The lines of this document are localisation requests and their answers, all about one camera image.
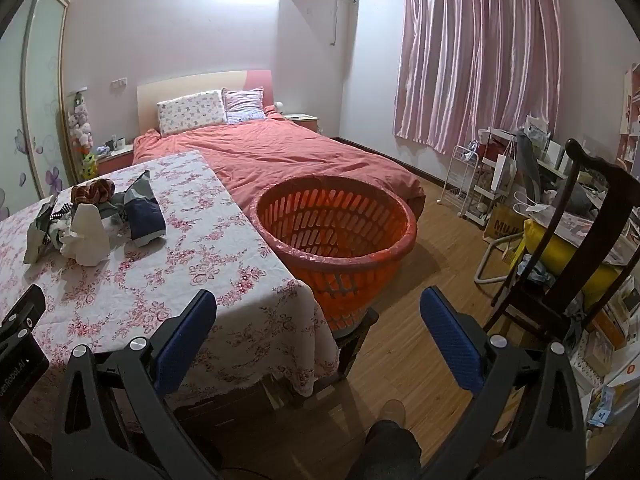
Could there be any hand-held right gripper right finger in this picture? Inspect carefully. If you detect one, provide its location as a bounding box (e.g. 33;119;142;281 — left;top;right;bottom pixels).
419;286;586;480

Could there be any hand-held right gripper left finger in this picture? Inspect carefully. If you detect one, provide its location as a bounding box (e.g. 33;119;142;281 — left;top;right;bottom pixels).
50;289;221;480

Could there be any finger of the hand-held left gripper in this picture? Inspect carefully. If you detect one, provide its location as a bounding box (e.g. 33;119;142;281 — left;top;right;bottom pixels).
0;284;47;341

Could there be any orange plastic laundry basket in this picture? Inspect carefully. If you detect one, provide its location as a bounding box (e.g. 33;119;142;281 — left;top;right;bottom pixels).
248;175;418;333

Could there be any floral tablecloth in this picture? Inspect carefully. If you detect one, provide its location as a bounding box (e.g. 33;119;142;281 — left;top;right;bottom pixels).
0;150;341;411

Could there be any grey foil wrapper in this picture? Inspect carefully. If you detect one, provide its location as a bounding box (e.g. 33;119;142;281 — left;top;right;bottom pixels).
22;195;63;264

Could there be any white crumpled tissue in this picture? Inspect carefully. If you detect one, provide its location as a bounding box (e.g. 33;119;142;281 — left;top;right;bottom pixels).
60;203;111;266

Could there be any black stool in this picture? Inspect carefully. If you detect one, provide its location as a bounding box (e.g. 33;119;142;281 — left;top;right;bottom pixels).
310;307;381;396

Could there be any person's leg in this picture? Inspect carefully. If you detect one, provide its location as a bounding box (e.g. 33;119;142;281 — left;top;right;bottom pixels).
345;420;426;480

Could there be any dark blue foil packet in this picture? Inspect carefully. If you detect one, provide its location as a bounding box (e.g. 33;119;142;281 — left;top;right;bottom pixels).
122;170;167;247

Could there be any brown paper bag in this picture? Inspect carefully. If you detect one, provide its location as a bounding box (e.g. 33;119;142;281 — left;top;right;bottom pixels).
482;202;526;252

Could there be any brown crumpled wrapper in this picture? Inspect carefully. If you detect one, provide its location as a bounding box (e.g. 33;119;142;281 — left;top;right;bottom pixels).
70;178;116;207

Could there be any pink nightstand with mug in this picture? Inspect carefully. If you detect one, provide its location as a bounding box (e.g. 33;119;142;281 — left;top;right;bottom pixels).
95;142;136;176

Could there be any dark wooden chair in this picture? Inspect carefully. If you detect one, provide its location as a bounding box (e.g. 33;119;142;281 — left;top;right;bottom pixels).
482;138;640;356

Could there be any white paper bag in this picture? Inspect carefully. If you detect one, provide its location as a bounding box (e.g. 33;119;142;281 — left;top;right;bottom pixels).
492;152;518;193

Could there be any clear tube of plush toys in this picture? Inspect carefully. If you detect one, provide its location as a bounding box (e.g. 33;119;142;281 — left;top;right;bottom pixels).
67;90;98;181

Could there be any sliding wardrobe with flower print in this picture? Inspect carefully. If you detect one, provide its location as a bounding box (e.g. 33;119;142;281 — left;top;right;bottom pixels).
0;0;71;221

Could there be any bed with pink duvet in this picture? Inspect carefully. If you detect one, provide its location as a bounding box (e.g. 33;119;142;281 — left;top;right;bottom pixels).
132;105;426;221

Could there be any floral pillow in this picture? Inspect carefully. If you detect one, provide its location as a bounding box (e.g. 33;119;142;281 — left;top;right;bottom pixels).
156;90;228;136

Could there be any pink striped pillow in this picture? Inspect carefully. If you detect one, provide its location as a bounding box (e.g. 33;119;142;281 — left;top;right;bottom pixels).
221;86;267;123

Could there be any pink nightstand with papers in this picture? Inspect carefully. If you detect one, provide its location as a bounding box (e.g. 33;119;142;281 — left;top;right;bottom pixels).
284;112;321;134

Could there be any cream pink headboard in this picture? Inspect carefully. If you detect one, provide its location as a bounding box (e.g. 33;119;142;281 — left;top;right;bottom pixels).
136;70;275;133

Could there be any pink curtain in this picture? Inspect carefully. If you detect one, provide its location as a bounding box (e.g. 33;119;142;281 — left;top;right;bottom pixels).
393;0;566;156

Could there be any pink white bookshelf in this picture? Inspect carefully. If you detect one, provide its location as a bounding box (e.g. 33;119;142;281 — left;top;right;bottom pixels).
617;62;640;181

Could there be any white wire trolley rack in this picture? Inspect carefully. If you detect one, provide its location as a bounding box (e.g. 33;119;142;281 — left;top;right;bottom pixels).
440;130;518;223

